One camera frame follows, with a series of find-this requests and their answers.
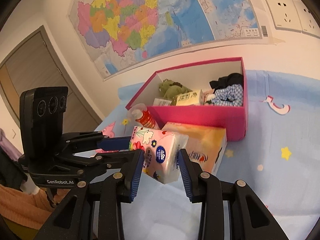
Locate blue gingham scrunchie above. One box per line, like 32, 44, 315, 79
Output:
212, 84, 244, 107

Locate black scrunchie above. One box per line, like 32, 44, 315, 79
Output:
209, 73, 244, 90

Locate pink floral tissue pack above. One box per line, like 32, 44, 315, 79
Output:
129, 126, 189, 184

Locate grey wooden door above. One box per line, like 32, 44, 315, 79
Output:
1, 26, 102, 133

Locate pink hand cream sachet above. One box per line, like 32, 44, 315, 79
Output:
203, 89, 215, 103

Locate pastel soft tissue pack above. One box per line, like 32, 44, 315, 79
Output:
163, 122, 227, 175

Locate yellow tissue pack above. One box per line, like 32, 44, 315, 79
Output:
171, 89, 204, 106

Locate green plush dinosaur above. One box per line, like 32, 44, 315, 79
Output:
159, 79, 191, 100

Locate orange left sleeve forearm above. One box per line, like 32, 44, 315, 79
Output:
1, 185, 54, 230

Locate clear plastic mask packet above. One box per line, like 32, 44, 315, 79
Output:
153, 98, 172, 106

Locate blue cartoon pig tablecloth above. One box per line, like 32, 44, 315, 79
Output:
93, 69, 320, 240

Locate left hand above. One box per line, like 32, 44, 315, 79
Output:
46, 189, 70, 204

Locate colourful wall map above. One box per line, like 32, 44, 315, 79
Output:
69, 0, 276, 79

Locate white wall socket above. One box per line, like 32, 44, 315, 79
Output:
265, 0, 302, 33

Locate pink cardboard box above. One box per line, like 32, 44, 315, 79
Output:
125, 56, 249, 142

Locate white pump lotion bottle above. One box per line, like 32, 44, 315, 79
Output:
127, 103, 159, 129

